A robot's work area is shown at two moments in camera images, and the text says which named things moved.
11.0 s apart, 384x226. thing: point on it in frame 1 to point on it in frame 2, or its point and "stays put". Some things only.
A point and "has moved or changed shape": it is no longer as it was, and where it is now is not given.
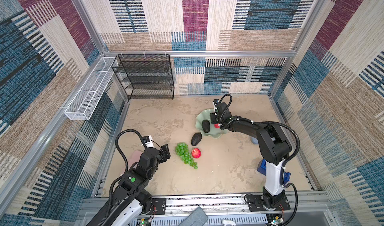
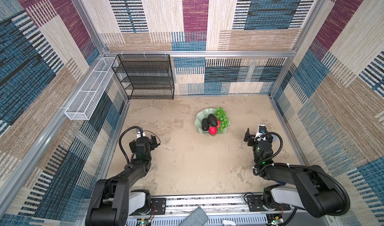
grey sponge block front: (197, 218) stays put
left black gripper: (165, 151) to (151, 143)
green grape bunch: (182, 149) has moved or changed shape
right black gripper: (212, 117) to (250, 140)
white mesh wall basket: (83, 106) stays put
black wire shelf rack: (145, 76) stays put
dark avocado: (206, 126) stays put
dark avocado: (196, 138) has moved or changed shape
